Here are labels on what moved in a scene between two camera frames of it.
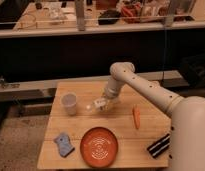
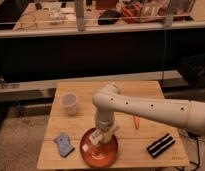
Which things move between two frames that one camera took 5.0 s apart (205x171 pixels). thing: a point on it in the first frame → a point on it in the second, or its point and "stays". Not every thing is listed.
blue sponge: x=64 y=144 stays
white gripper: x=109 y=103 → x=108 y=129
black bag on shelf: x=109 y=17 stays
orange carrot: x=137 y=116 stays
